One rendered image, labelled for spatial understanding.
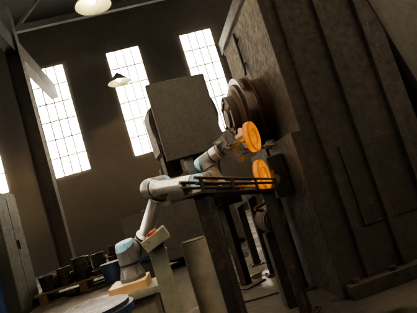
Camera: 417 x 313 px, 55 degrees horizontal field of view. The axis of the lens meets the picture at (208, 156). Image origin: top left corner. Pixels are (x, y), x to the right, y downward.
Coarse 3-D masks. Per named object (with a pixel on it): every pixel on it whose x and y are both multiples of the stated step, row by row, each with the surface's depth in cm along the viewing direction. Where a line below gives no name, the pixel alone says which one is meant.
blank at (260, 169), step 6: (258, 162) 197; (264, 162) 204; (258, 168) 194; (264, 168) 202; (258, 174) 193; (264, 174) 203; (270, 174) 206; (258, 180) 194; (264, 180) 196; (270, 180) 203; (264, 186) 195; (270, 186) 200
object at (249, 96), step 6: (240, 78) 248; (228, 84) 261; (240, 84) 237; (246, 84) 238; (240, 90) 238; (246, 90) 235; (252, 90) 235; (246, 96) 233; (252, 96) 233; (246, 102) 232; (252, 102) 232; (252, 108) 232; (258, 108) 233; (252, 114) 231; (258, 114) 233; (252, 120) 232; (258, 120) 234; (258, 126) 235
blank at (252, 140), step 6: (246, 126) 197; (252, 126) 202; (246, 132) 195; (252, 132) 204; (258, 132) 207; (246, 138) 195; (252, 138) 197; (258, 138) 205; (246, 144) 196; (252, 144) 195; (258, 144) 202; (252, 150) 198; (258, 150) 200
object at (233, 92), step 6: (234, 84) 247; (228, 90) 258; (234, 90) 245; (234, 96) 241; (240, 96) 236; (240, 102) 238; (240, 108) 237; (246, 108) 234; (240, 114) 239; (246, 114) 234; (246, 120) 237
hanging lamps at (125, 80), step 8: (80, 0) 661; (88, 0) 680; (96, 0) 683; (104, 0) 678; (80, 8) 675; (88, 8) 687; (96, 8) 692; (104, 8) 692; (112, 80) 1034; (120, 80) 1081; (128, 80) 1076
